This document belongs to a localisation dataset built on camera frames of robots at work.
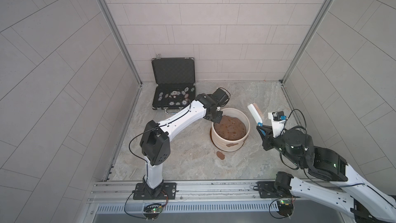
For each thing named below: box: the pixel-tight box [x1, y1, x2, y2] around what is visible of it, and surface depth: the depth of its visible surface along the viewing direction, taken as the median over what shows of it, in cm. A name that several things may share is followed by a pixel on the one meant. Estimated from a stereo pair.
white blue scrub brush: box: [247, 102, 264, 127], surface depth 63 cm
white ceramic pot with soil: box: [210, 107, 251, 153], surface depth 82 cm
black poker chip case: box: [151, 57, 196, 110], surface depth 107 cm
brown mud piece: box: [216, 150, 225, 161], surface depth 84 cm
